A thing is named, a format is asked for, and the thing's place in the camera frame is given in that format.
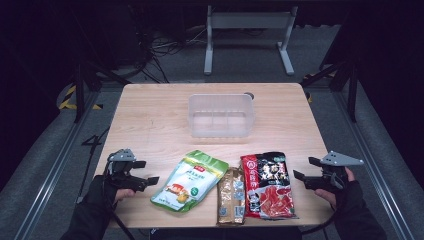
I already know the black tripod stand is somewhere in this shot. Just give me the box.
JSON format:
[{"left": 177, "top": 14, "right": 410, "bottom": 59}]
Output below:
[
  {"left": 300, "top": 59, "right": 360, "bottom": 123},
  {"left": 70, "top": 58, "right": 132, "bottom": 124}
]

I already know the grey metal stand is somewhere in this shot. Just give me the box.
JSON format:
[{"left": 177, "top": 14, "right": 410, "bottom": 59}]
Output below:
[{"left": 203, "top": 4, "right": 299, "bottom": 76}]

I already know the gold brown packet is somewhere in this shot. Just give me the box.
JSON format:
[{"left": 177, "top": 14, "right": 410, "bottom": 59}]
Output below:
[{"left": 216, "top": 166, "right": 247, "bottom": 227}]

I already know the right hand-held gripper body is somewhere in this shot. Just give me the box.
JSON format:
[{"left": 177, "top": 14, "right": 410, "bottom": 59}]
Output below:
[{"left": 319, "top": 150, "right": 365, "bottom": 193}]

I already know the clear plastic container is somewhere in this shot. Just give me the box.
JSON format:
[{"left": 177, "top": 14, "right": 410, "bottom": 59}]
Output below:
[{"left": 187, "top": 93, "right": 256, "bottom": 139}]

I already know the aluminium floor rail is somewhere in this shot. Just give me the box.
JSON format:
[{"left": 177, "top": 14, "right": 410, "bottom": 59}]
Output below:
[
  {"left": 13, "top": 90, "right": 101, "bottom": 240},
  {"left": 333, "top": 90, "right": 418, "bottom": 240}
]

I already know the person's left hand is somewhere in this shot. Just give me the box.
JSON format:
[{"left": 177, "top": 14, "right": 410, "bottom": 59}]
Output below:
[{"left": 95, "top": 174, "right": 137, "bottom": 205}]

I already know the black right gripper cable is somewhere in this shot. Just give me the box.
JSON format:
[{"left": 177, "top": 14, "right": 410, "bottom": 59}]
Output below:
[{"left": 299, "top": 203, "right": 338, "bottom": 235}]

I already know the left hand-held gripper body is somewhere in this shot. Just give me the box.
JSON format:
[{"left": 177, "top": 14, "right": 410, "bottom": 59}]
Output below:
[{"left": 106, "top": 148, "right": 138, "bottom": 190}]

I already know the person's right hand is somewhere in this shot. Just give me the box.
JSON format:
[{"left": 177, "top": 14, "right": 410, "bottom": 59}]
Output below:
[{"left": 314, "top": 166, "right": 365, "bottom": 210}]

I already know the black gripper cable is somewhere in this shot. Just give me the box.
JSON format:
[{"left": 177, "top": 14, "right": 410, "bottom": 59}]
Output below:
[
  {"left": 299, "top": 203, "right": 338, "bottom": 235},
  {"left": 103, "top": 159, "right": 136, "bottom": 240}
]

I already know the green stand-up pouch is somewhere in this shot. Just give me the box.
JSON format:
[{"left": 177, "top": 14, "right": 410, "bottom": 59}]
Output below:
[{"left": 149, "top": 149, "right": 230, "bottom": 213}]

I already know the bundle of floor cables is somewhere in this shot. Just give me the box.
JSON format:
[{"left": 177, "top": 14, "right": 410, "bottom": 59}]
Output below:
[{"left": 131, "top": 19, "right": 208, "bottom": 84}]

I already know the red and black packet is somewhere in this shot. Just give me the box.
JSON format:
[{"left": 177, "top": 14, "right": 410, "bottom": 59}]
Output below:
[{"left": 239, "top": 151, "right": 299, "bottom": 221}]

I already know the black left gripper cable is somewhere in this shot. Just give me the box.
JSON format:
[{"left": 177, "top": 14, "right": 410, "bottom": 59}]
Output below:
[{"left": 103, "top": 159, "right": 136, "bottom": 240}]

